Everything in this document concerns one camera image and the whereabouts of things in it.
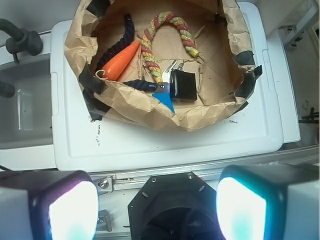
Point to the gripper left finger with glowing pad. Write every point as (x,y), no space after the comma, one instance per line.
(48,205)

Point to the black octagonal mount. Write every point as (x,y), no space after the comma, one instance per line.
(178,206)

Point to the white plastic bin lid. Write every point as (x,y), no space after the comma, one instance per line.
(113,145)

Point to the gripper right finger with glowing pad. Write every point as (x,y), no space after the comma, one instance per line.
(269,202)

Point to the blue triangular plastic piece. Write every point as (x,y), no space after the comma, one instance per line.
(165,99)

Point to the dark grey clamp handle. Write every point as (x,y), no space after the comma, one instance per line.
(21,40)

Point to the crumpled brown paper bag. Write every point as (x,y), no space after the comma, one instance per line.
(211,37)

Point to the black rectangular box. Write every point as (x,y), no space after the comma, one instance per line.
(183,86)

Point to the aluminium extrusion rail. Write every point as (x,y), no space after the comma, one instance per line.
(207,171)

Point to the orange plastic carrot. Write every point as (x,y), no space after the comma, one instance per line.
(115,67)

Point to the silver keys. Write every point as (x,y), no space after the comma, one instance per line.
(175,65)

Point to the grey plastic bin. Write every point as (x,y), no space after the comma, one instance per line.
(26,137)

